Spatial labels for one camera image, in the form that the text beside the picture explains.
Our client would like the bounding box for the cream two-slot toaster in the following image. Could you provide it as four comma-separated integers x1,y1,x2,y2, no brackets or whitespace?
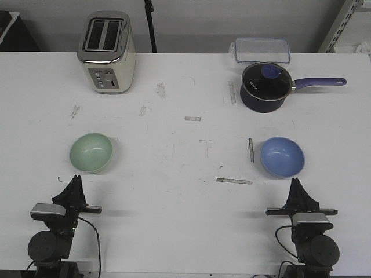
77,11,136,94

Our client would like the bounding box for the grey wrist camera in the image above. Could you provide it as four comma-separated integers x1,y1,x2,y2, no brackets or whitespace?
292,213,330,226
30,203,66,221

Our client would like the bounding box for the glass saucepan lid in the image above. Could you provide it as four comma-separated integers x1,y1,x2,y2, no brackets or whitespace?
242,63,292,101

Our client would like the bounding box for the clear plastic food container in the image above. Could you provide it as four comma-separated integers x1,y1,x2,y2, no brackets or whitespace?
228,38,291,64

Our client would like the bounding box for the green bowl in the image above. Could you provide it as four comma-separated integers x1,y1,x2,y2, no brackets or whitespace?
70,133,113,174

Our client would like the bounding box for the black camera cable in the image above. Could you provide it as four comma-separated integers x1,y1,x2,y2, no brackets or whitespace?
75,216,102,276
275,225,305,276

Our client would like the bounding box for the blue bowl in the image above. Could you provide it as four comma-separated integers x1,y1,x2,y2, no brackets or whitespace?
260,137,305,178

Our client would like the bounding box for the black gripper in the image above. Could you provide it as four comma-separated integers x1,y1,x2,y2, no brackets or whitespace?
43,175,102,235
265,178,338,232

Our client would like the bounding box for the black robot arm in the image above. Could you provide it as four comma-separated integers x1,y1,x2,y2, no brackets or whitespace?
27,175,102,277
265,178,340,277

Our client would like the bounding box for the black tripod pole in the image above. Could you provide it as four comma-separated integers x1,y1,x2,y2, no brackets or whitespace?
144,0,157,53

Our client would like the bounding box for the grey metal shelf upright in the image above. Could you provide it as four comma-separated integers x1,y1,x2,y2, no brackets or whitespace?
317,0,363,53

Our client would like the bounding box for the dark blue saucepan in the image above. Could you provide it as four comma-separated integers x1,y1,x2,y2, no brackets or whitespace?
240,62,347,113

